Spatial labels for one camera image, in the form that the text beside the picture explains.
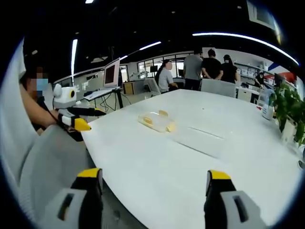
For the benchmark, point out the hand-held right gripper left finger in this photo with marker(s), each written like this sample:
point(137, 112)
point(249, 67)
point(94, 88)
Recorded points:
point(71, 207)

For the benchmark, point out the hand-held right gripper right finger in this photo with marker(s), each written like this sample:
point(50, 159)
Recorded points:
point(228, 207)

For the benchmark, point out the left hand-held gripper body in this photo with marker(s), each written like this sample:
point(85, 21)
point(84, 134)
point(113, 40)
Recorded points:
point(62, 97)

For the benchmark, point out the person's blue face mask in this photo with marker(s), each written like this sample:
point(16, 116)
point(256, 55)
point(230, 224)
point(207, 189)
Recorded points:
point(43, 86)

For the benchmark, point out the white desk with black legs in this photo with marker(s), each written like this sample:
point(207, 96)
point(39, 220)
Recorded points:
point(102, 91)

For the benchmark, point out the light grey office chair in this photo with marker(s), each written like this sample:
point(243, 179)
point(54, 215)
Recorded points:
point(57, 157)

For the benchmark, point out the long ceiling light strip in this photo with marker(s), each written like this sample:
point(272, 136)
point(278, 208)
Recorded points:
point(150, 45)
point(243, 37)
point(74, 57)

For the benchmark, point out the white framed computer monitor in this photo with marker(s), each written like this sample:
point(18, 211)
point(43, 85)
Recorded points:
point(111, 74)

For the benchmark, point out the orange fronted cabinet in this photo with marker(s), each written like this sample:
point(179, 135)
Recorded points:
point(128, 88)

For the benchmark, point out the grey chair backrest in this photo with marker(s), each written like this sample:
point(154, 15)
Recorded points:
point(218, 88)
point(152, 87)

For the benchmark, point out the white spray bottle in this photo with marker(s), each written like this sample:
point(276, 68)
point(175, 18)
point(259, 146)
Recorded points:
point(268, 107)

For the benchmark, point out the green potted plant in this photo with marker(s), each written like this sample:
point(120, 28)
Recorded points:
point(289, 102)

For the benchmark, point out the ceiling air vent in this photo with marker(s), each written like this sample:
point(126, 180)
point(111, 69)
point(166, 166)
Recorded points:
point(262, 14)

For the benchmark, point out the white wall shelves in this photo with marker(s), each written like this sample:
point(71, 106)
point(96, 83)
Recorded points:
point(250, 70)

